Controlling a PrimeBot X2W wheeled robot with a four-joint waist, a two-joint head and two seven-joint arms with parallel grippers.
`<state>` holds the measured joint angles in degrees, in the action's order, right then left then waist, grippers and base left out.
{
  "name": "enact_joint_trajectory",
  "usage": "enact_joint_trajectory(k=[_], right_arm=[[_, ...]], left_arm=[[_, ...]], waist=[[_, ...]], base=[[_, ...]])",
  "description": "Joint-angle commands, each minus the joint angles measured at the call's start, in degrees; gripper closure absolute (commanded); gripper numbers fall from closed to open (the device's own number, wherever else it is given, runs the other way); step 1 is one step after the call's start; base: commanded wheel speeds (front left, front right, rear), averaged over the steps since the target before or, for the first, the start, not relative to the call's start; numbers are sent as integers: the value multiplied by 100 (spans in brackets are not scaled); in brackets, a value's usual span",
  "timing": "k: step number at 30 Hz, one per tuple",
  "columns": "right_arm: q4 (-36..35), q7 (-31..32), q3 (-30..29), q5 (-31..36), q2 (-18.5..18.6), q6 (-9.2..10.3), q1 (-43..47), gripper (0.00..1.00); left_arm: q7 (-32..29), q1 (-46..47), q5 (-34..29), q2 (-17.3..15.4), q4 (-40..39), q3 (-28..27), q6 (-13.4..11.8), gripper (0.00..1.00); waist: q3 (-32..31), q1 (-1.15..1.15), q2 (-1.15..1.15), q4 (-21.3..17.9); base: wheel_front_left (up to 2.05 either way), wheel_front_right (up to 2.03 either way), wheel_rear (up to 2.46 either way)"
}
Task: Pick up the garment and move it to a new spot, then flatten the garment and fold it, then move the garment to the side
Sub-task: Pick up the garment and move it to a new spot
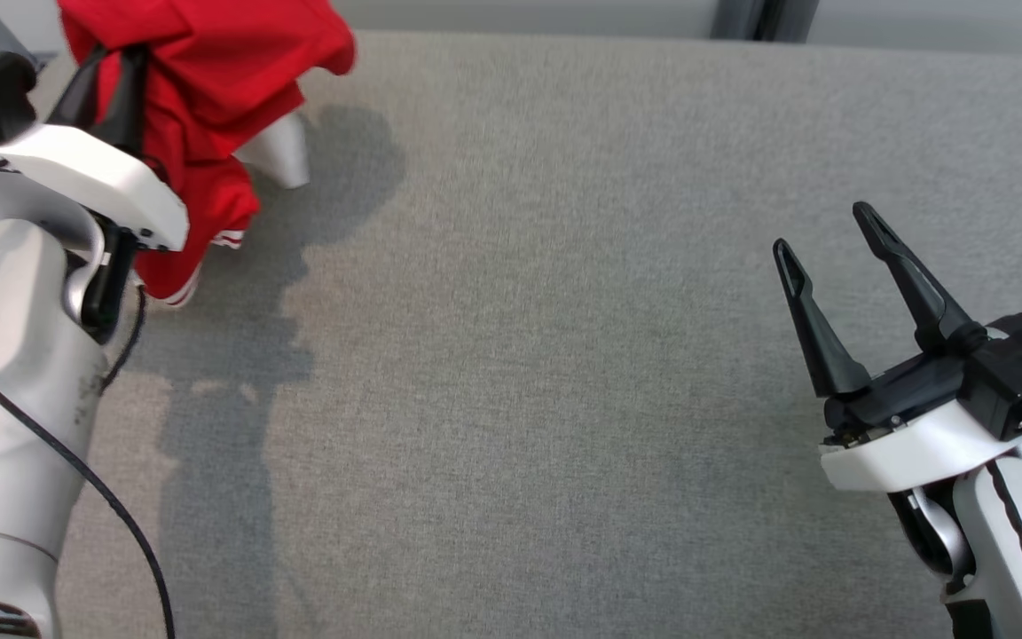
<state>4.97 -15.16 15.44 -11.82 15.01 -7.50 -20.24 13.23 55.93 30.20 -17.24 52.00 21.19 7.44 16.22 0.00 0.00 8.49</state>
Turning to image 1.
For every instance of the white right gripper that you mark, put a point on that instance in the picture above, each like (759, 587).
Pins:
(910, 444)

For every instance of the red shirt with white panel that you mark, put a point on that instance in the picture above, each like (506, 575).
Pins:
(227, 62)

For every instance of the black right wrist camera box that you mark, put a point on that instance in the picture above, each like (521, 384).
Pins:
(1021, 364)

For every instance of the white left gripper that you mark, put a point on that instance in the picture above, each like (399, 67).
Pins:
(76, 164)

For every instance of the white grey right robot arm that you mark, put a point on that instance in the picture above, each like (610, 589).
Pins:
(990, 568)

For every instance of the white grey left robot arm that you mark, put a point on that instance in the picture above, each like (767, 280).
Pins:
(5, 399)

